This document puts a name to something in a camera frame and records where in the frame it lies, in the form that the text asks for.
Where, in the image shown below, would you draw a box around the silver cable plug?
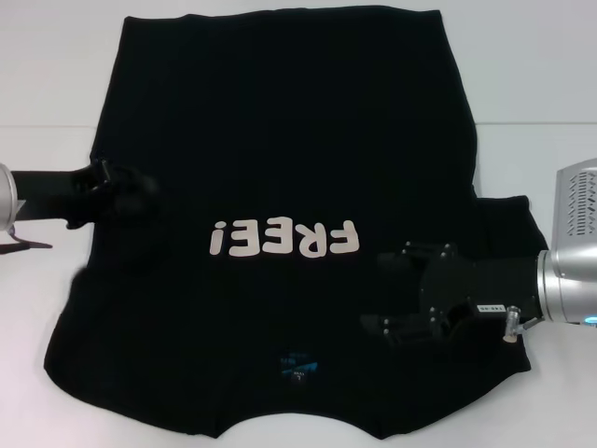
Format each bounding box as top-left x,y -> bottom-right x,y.
501,305 -> 524,345

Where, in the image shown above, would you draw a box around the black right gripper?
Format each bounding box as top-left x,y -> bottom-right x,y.
359,240 -> 542,350

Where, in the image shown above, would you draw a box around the black shirt with FREE print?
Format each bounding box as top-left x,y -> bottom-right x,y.
42,12 -> 551,417

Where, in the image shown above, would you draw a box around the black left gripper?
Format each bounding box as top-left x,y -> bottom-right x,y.
9,159 -> 158,230

